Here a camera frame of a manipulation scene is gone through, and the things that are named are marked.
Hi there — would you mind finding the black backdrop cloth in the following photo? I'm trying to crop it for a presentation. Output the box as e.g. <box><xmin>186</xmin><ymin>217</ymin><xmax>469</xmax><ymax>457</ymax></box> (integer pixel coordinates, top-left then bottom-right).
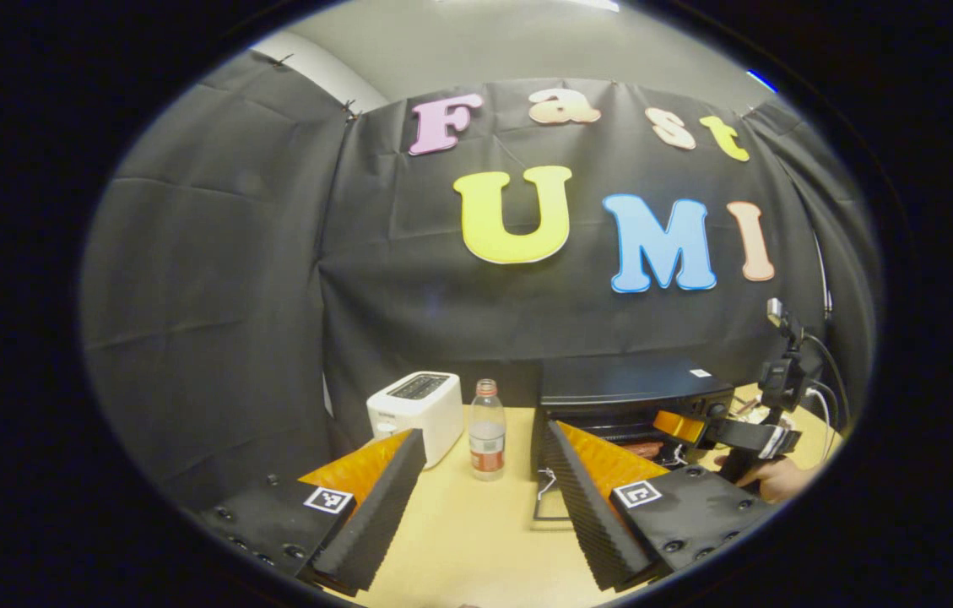
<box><xmin>79</xmin><ymin>49</ymin><xmax>882</xmax><ymax>508</ymax></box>

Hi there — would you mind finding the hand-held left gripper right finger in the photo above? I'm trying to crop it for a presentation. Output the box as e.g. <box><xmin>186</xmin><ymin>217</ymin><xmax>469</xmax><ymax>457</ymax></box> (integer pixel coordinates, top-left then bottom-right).
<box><xmin>544</xmin><ymin>421</ymin><xmax>782</xmax><ymax>592</ymax></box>

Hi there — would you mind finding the black cable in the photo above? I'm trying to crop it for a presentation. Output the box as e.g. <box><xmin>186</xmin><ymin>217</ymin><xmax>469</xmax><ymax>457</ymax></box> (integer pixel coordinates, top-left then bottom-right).
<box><xmin>804</xmin><ymin>333</ymin><xmax>853</xmax><ymax>442</ymax></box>

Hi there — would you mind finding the clear bottle with red label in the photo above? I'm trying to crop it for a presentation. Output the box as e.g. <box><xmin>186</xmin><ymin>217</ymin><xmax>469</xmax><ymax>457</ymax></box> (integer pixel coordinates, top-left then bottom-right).
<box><xmin>468</xmin><ymin>378</ymin><xmax>507</xmax><ymax>482</ymax></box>

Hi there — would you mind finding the black electric oven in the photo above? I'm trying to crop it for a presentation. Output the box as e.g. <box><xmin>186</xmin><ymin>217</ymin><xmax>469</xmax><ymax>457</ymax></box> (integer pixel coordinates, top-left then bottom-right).
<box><xmin>531</xmin><ymin>355</ymin><xmax>735</xmax><ymax>521</ymax></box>

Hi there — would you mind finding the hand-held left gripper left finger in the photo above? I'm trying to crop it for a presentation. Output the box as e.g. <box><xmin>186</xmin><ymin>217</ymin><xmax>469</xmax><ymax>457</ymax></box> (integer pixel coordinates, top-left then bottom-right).
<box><xmin>189</xmin><ymin>429</ymin><xmax>427</xmax><ymax>592</ymax></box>

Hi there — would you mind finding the white toaster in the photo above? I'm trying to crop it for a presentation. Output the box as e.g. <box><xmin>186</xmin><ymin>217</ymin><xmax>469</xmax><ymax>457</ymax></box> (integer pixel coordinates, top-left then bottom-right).
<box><xmin>366</xmin><ymin>372</ymin><xmax>464</xmax><ymax>470</ymax></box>

